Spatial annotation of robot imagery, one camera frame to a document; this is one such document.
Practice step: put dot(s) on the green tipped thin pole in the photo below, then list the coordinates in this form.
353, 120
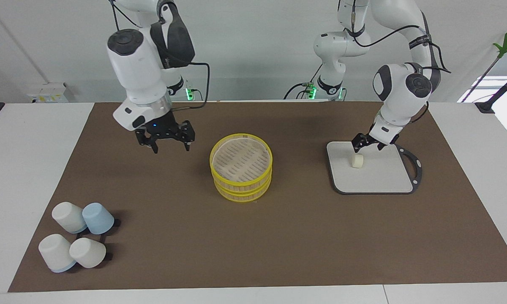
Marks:
505, 44

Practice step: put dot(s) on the grey cutting board dark rim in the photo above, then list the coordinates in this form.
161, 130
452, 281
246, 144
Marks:
369, 169

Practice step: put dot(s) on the white electrical box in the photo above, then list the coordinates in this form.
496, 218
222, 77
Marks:
48, 93

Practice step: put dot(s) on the green lit connector box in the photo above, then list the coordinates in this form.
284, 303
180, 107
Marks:
189, 93
311, 92

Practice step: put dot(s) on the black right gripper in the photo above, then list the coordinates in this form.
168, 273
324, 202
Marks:
164, 130

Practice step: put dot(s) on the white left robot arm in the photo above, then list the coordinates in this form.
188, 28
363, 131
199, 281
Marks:
401, 99

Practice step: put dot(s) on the black stand pole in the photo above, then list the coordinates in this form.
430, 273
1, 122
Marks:
500, 90

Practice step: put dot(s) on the light blue cup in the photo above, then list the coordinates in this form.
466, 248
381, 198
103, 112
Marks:
98, 218

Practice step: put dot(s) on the yellow bamboo steamer tier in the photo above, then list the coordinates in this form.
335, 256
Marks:
241, 159
241, 193

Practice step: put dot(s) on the brown table mat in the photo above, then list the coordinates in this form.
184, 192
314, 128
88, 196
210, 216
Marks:
253, 245

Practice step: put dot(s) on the small white steamed bun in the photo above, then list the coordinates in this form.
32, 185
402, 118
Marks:
357, 161

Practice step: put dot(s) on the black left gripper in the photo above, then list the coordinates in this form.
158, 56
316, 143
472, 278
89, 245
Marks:
382, 142

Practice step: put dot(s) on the white cup blue rim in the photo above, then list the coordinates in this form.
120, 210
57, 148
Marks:
55, 252

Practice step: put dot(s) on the black cup rack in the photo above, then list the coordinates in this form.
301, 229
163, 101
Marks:
116, 221

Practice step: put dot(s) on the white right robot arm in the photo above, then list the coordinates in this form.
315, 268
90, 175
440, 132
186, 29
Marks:
135, 71

